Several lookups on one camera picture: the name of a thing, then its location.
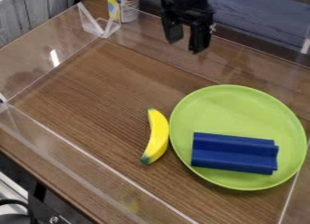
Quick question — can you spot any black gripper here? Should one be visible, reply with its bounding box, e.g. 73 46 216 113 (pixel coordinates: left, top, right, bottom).
160 0 213 54

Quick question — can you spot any blue foam block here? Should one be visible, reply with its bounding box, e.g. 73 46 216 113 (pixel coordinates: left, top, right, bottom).
191 132 278 175

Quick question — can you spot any green plastic plate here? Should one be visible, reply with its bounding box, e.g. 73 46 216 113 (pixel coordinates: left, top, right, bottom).
169 84 307 190

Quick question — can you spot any clear acrylic tray wall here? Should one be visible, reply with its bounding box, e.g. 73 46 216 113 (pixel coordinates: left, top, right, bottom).
0 3 310 224

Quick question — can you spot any yellow toy banana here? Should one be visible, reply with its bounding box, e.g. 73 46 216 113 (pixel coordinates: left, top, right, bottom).
140 108 169 165

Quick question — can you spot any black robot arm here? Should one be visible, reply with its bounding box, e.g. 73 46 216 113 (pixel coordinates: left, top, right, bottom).
160 0 215 54

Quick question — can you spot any black cable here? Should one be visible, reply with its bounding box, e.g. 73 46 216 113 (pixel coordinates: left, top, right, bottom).
0 199 32 224

